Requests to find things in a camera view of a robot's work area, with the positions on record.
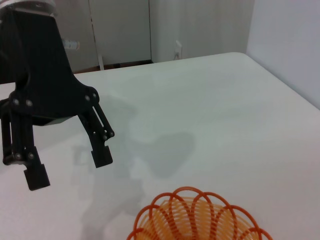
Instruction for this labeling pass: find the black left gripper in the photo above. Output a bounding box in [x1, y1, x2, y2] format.
[0, 7, 101, 126]

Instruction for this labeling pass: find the orange woven plastic basket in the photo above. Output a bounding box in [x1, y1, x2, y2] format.
[125, 185, 273, 240]

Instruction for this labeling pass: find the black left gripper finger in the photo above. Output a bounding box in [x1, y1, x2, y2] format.
[77, 102, 116, 169]
[0, 99, 51, 191]

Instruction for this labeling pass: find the grey metal cabinet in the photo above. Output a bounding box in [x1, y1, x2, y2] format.
[53, 0, 153, 75]

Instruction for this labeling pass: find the blue orange logo sticker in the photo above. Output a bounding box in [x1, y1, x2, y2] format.
[62, 38, 81, 52]

